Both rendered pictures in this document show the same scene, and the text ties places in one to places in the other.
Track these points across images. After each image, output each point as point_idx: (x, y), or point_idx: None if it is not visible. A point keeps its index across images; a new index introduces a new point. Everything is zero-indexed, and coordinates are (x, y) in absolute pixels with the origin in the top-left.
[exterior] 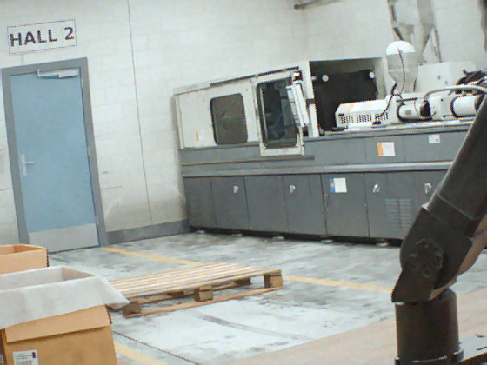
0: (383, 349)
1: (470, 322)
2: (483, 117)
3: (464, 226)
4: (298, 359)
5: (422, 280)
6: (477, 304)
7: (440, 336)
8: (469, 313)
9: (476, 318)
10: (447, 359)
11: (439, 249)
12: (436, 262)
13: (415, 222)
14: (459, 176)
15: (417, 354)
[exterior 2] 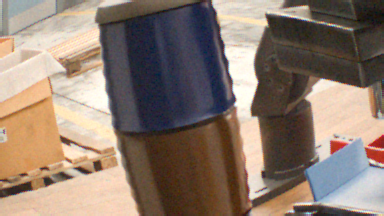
0: (259, 153)
1: (335, 118)
2: None
3: None
4: None
5: (277, 94)
6: (344, 96)
7: (298, 147)
8: (336, 106)
9: (340, 113)
10: (304, 167)
11: None
12: (286, 77)
13: (263, 39)
14: (294, 5)
15: (279, 165)
